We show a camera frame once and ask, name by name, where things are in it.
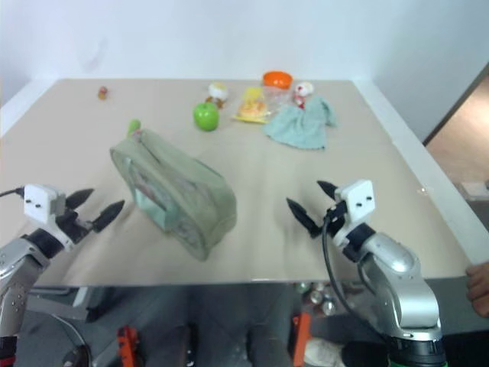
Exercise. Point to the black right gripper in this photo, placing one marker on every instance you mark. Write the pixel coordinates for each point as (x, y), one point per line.
(335, 217)

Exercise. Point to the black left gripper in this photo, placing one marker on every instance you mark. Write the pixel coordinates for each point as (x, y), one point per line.
(72, 225)

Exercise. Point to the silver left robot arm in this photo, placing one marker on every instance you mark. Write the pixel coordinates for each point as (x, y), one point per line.
(15, 264)

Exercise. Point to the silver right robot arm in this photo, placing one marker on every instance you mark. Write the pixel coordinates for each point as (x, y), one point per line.
(401, 275)

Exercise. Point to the green fabric pouch bag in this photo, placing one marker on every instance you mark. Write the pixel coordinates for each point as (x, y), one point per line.
(179, 183)

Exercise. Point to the bystander bare hand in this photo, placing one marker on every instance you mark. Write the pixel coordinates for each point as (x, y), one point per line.
(480, 286)

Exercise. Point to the teal cloth towel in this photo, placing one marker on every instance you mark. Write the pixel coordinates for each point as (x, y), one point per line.
(300, 124)

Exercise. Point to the small green plastic toy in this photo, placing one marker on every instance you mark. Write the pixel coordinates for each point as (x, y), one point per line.
(133, 126)

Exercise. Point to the silver drink can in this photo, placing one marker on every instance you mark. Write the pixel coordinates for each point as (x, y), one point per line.
(317, 295)
(329, 306)

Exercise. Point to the white red small doll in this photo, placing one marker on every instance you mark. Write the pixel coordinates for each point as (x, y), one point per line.
(303, 91)

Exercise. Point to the small red yellow figurine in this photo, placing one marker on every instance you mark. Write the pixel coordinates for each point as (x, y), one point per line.
(102, 93)

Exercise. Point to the yellow snack bag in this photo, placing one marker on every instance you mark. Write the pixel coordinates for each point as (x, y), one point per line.
(252, 108)

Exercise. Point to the clear jar with orange lid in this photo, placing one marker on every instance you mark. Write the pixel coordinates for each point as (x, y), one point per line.
(277, 79)

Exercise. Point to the green apple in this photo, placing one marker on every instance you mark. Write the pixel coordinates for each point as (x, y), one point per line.
(206, 116)

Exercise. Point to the orange black tool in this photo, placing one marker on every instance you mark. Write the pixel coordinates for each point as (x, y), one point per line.
(128, 344)

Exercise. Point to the pale cardboard box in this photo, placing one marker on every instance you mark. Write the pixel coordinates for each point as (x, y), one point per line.
(475, 189)

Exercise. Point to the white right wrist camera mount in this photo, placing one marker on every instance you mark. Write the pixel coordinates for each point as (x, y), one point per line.
(359, 199)

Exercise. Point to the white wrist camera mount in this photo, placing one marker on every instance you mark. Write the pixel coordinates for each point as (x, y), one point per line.
(359, 199)
(38, 200)

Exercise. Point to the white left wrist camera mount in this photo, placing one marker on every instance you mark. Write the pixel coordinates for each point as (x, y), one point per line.
(38, 200)

